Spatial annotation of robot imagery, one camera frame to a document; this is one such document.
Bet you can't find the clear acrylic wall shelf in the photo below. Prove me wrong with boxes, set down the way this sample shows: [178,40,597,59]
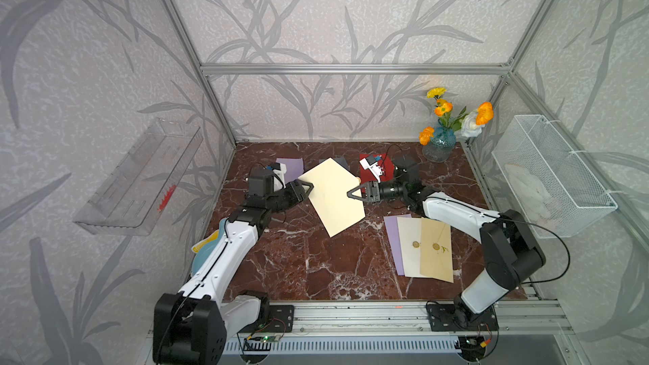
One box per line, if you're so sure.
[73,118,204,237]

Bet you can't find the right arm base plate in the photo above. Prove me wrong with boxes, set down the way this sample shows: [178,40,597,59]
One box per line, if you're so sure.
[425,301,500,332]

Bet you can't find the orange and yellow flowers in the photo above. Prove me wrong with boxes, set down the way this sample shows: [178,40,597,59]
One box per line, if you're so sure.
[419,86,495,146]

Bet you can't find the blue glass vase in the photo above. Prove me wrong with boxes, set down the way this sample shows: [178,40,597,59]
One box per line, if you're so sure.
[419,126,456,162]

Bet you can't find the white wire basket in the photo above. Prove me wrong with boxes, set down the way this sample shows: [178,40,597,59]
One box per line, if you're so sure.
[492,114,618,238]

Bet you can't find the right small circuit board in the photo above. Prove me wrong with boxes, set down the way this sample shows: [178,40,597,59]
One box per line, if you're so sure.
[455,336,493,364]

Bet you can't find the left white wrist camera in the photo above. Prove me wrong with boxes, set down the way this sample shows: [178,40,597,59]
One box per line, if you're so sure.
[266,162,287,191]

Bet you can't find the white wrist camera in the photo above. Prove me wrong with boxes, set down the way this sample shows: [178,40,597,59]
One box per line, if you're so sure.
[266,162,287,191]
[360,155,384,183]

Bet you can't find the lilac envelope with gold seal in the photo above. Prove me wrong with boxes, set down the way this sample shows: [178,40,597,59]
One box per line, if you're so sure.
[275,158,304,184]

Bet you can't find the grey envelope with gold seal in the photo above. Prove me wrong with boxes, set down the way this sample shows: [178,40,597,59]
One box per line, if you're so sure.
[334,157,350,172]

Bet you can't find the tan kraft envelope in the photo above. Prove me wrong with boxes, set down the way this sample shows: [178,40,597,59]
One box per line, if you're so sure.
[420,219,454,283]

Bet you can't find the red envelope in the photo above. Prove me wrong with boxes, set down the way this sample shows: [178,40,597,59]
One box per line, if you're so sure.
[360,154,395,184]

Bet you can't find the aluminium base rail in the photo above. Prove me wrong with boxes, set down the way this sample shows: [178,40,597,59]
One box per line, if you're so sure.
[270,300,575,337]

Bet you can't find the white cloth in basket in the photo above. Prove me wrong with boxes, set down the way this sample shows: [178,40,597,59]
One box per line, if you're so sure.
[505,164,556,230]

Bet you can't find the cream white envelope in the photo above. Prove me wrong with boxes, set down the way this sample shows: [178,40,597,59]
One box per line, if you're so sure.
[397,217,424,278]

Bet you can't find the horizontal aluminium frame bar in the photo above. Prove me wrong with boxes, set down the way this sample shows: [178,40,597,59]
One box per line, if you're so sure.
[200,64,510,76]

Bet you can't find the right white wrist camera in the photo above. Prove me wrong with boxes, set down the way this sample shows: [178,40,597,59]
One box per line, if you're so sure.
[360,155,384,183]

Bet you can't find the pale yellow envelope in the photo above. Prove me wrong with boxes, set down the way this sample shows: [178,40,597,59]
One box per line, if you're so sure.
[298,158,366,238]

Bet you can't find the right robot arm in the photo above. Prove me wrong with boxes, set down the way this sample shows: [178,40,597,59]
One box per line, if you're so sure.
[347,157,546,328]

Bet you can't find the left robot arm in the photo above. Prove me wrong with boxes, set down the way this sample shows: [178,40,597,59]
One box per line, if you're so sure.
[152,167,314,364]

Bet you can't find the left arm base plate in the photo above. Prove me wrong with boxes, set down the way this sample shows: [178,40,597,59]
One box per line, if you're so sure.
[239,304,295,335]

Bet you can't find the left green circuit board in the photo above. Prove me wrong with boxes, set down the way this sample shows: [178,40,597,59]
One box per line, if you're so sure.
[246,335,283,343]

